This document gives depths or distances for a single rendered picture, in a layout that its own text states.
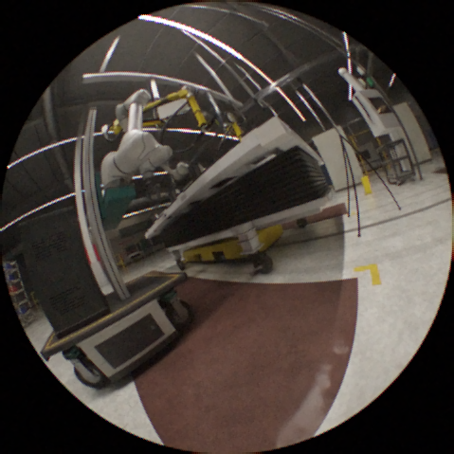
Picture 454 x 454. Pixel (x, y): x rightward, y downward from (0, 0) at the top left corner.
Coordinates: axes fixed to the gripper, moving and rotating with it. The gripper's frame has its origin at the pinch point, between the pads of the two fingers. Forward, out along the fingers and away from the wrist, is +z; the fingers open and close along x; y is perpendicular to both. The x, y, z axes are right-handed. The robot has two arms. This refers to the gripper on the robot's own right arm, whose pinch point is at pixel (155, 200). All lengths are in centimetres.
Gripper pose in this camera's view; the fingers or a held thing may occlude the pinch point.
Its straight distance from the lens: 108.0
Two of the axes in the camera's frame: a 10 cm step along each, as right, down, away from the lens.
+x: 7.6, -2.7, -5.9
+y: -5.4, 2.6, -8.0
